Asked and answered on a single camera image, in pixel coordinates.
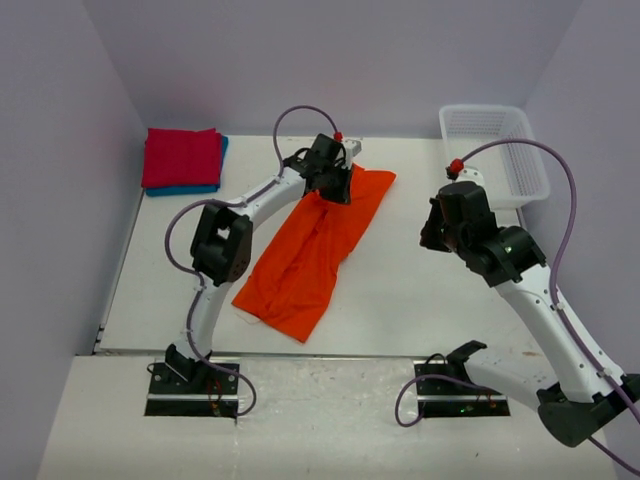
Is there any orange t shirt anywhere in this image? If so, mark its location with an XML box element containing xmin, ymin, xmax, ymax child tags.
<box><xmin>232</xmin><ymin>166</ymin><xmax>396</xmax><ymax>343</ymax></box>

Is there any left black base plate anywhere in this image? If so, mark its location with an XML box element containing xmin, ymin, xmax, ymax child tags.
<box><xmin>147</xmin><ymin>359</ymin><xmax>239</xmax><ymax>400</ymax></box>

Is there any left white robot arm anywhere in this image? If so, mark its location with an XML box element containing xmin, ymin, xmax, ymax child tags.
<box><xmin>165</xmin><ymin>134</ymin><xmax>362</xmax><ymax>382</ymax></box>

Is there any folded red t shirt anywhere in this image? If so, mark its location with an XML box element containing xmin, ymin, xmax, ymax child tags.
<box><xmin>141</xmin><ymin>128</ymin><xmax>223</xmax><ymax>189</ymax></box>

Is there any folded blue t shirt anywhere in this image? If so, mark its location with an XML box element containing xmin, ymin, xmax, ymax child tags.
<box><xmin>144</xmin><ymin>135</ymin><xmax>229</xmax><ymax>197</ymax></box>

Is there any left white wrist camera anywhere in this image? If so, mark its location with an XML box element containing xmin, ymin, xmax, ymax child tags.
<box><xmin>342</xmin><ymin>139</ymin><xmax>362</xmax><ymax>163</ymax></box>

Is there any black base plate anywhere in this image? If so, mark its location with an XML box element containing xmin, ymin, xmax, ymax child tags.
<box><xmin>147</xmin><ymin>359</ymin><xmax>239</xmax><ymax>400</ymax></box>
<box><xmin>414</xmin><ymin>353</ymin><xmax>502</xmax><ymax>397</ymax></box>

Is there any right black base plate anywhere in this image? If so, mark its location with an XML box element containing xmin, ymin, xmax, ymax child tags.
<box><xmin>414</xmin><ymin>353</ymin><xmax>502</xmax><ymax>397</ymax></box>

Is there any white plastic basket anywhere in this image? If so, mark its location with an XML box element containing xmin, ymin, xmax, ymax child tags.
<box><xmin>439</xmin><ymin>104</ymin><xmax>550</xmax><ymax>210</ymax></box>

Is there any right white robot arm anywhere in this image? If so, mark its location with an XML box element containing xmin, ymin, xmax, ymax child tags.
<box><xmin>420</xmin><ymin>181</ymin><xmax>639</xmax><ymax>447</ymax></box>

